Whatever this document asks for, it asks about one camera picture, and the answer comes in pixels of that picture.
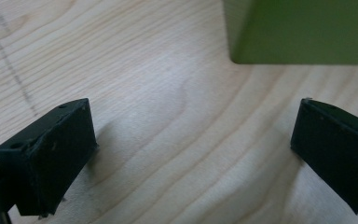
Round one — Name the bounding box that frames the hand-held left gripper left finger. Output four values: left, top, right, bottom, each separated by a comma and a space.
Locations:
0, 98, 100, 217

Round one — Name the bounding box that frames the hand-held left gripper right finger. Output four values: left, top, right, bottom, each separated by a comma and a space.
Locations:
290, 97, 358, 216

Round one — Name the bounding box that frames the green box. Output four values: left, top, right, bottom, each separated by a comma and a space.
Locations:
223, 0, 358, 65

